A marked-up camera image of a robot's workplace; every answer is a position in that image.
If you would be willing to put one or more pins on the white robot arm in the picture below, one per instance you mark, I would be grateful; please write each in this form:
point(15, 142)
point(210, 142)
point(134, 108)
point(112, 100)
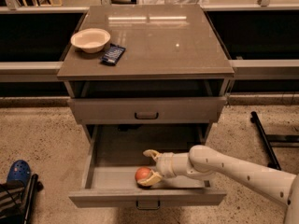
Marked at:
point(201, 162)

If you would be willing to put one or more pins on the blue croc shoe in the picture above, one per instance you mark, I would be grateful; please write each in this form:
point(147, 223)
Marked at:
point(19, 171)

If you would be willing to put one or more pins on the grey drawer cabinet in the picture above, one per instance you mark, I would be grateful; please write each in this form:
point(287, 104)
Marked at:
point(171, 52)

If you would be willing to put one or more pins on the black metal stand base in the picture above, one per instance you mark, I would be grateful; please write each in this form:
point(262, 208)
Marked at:
point(273, 140)

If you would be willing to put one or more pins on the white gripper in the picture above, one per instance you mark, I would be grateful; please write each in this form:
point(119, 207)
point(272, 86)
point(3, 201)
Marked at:
point(163, 164)

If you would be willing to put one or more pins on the red apple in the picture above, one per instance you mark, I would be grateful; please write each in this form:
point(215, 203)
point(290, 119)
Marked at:
point(142, 174)

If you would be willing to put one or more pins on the blue snack packet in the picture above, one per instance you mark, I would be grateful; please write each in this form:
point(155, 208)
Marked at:
point(113, 54)

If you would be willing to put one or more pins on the black chair base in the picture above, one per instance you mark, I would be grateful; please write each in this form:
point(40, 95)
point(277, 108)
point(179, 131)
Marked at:
point(17, 201)

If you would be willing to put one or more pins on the open grey middle drawer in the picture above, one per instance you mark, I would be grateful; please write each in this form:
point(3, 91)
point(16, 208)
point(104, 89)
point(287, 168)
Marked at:
point(116, 152)

